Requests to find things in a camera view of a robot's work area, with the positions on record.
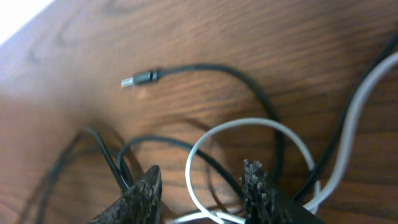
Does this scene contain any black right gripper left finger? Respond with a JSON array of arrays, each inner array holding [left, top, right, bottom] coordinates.
[[90, 165, 162, 224]]

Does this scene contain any white usb cable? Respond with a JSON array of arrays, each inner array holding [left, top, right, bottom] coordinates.
[[167, 51, 398, 224]]

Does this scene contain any black usb cable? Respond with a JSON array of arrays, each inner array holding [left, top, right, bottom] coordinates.
[[18, 32, 398, 224]]

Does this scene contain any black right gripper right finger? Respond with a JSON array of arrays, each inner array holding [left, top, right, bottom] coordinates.
[[242, 160, 323, 224]]

